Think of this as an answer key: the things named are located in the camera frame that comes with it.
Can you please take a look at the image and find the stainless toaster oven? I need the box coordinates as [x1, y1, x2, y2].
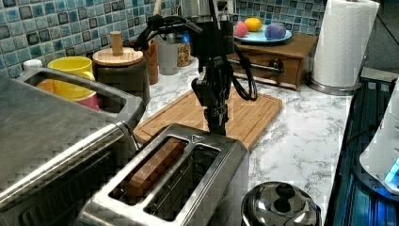
[0, 78, 136, 226]

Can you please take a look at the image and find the steel pot lid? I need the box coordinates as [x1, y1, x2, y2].
[241, 182, 322, 226]

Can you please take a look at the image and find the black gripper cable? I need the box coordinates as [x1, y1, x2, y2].
[131, 13, 259, 102]

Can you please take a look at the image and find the dark canister wooden lid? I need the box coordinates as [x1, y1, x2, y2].
[92, 31, 150, 105]

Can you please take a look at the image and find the wooden utensil holder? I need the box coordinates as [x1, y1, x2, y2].
[130, 40, 158, 86]

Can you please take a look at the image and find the light blue plate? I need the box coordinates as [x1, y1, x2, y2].
[234, 25, 293, 44]

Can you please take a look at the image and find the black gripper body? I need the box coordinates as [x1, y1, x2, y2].
[191, 56, 231, 108]

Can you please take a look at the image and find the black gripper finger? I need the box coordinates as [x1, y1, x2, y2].
[204, 105, 229, 136]

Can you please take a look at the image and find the brown bread slice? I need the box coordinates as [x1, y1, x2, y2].
[126, 137, 186, 204]

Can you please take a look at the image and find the wooden drawer box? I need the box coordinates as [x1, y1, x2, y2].
[237, 34, 318, 89]

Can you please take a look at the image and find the grey dish rack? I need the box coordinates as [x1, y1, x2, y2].
[16, 68, 145, 129]

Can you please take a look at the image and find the pink toy fruit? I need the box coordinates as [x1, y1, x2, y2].
[233, 21, 248, 38]

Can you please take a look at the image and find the yellow toy lemon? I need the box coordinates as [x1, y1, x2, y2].
[245, 17, 263, 32]

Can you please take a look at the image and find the pink cup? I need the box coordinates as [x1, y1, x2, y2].
[76, 91, 99, 110]

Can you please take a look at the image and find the glass cereal jar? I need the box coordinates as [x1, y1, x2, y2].
[177, 43, 191, 67]

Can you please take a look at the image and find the silver two-slot toaster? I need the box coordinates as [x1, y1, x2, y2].
[74, 124, 249, 226]

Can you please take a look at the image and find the white paper towel roll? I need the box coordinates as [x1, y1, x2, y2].
[311, 0, 379, 88]

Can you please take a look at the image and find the yellow mug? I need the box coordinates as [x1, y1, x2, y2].
[38, 56, 95, 100]

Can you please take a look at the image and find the purple toy fruit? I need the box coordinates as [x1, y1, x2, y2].
[264, 23, 286, 40]

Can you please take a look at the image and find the grey cup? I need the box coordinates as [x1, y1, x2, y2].
[156, 38, 178, 75]

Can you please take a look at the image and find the wooden spoon handle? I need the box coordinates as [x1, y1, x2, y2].
[152, 0, 162, 15]

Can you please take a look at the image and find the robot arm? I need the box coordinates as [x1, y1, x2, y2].
[181, 0, 232, 136]

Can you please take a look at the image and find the white bottle cap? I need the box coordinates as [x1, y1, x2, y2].
[23, 59, 42, 71]

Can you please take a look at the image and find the bamboo cutting board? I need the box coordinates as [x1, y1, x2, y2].
[134, 89, 282, 150]

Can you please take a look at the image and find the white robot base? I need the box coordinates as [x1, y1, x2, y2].
[359, 81, 399, 195]

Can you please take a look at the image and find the steel paper towel holder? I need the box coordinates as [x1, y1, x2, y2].
[305, 55, 368, 97]

